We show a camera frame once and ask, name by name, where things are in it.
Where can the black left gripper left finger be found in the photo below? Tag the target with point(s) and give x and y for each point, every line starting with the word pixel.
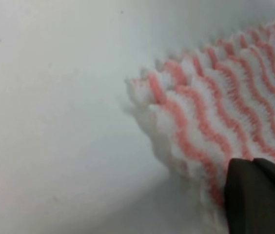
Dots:
pixel 241 216

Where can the pink white wavy striped towel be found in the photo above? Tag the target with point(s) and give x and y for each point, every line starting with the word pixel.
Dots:
pixel 213 106

